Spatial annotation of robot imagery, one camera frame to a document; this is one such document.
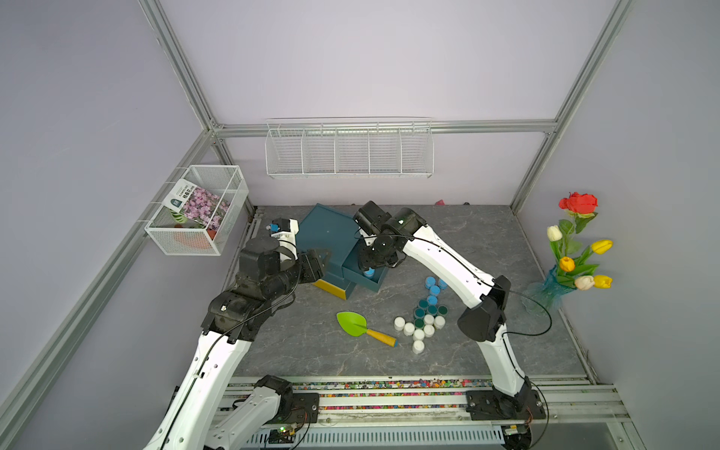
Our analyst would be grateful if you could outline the teal drawer cabinet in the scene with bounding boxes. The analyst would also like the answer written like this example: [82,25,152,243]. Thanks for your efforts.
[296,204,358,284]

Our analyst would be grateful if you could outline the teal top drawer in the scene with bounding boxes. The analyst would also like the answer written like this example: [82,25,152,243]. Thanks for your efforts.
[342,241,389,293]

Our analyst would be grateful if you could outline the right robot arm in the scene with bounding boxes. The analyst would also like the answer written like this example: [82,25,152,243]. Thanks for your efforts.
[354,201,549,421]

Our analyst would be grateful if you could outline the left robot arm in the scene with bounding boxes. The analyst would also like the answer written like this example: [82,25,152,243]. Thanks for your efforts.
[147,232,332,449]

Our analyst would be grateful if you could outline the green toy shovel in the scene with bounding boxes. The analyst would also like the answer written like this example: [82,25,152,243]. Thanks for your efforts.
[336,311,397,347]

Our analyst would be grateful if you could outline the colourful pebble tray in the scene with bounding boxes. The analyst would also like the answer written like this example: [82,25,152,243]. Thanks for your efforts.
[294,378,493,411]

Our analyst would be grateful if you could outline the purple flower seed packet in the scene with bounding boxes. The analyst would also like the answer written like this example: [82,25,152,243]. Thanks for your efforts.
[162,179,230,231]

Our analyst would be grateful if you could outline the glass vase with flowers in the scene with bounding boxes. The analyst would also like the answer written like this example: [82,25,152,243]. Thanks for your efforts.
[521,192,614,315]

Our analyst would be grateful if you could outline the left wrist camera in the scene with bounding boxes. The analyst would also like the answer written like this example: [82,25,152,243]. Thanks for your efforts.
[268,217,299,257]

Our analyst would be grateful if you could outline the long white wire basket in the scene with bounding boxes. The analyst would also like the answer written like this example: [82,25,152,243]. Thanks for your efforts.
[264,120,435,178]

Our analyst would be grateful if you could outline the small white wire basket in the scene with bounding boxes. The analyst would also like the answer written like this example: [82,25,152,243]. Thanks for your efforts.
[144,165,249,256]

